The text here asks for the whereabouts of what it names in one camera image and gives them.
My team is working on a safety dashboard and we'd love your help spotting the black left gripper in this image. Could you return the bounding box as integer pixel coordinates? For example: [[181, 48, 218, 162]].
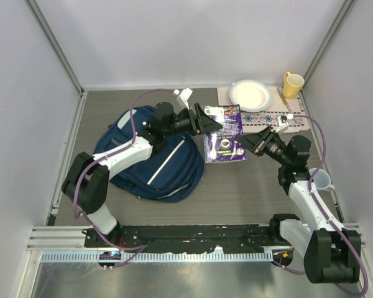
[[164, 104, 223, 138]]

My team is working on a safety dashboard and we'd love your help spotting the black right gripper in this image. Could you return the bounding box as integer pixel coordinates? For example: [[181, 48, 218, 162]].
[[235, 126, 291, 167]]

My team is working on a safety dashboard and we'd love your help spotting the purple paperback book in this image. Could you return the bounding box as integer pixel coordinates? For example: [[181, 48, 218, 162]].
[[203, 105, 247, 163]]

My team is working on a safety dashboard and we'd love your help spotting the navy blue student backpack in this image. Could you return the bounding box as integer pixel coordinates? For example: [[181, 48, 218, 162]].
[[93, 105, 205, 202]]

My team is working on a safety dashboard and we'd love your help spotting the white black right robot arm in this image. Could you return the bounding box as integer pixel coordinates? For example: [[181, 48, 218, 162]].
[[236, 127, 361, 284]]

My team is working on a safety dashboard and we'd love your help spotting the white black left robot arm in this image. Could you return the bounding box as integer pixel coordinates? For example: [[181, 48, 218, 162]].
[[62, 102, 223, 248]]

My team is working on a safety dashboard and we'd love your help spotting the white paper plate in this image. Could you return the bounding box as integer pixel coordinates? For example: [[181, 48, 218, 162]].
[[229, 79, 273, 113]]

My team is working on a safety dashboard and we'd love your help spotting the yellow mug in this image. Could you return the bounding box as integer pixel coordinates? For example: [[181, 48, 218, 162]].
[[282, 72, 305, 99]]

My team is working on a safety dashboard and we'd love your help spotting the pale blue mug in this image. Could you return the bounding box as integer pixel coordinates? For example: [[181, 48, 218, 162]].
[[313, 169, 335, 192]]

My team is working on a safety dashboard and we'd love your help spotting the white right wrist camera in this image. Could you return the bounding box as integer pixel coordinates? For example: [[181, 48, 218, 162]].
[[275, 114, 295, 133]]

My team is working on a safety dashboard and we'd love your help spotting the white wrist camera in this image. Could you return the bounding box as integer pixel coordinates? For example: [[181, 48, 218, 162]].
[[275, 114, 295, 133], [173, 88, 193, 109]]

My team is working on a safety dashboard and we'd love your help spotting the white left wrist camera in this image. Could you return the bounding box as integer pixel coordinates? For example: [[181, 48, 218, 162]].
[[173, 88, 193, 109]]

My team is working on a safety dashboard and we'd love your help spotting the pink handled knife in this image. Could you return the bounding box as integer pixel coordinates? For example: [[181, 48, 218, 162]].
[[277, 87, 296, 125]]

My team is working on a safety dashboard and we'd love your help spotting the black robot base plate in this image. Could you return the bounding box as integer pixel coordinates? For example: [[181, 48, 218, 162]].
[[109, 224, 290, 255]]

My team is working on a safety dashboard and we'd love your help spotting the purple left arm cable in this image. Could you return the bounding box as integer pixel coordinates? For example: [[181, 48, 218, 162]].
[[72, 88, 181, 252]]

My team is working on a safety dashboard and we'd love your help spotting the aluminium front rail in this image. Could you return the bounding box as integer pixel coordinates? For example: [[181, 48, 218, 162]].
[[27, 226, 91, 251]]

